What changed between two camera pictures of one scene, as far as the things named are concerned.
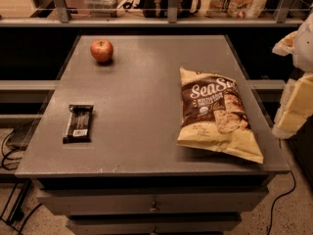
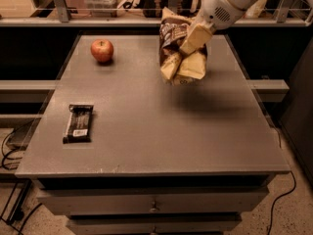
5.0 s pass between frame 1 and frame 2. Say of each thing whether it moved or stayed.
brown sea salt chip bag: moved
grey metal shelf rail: stayed
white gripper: moved
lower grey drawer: stayed
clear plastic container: stayed
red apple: stayed
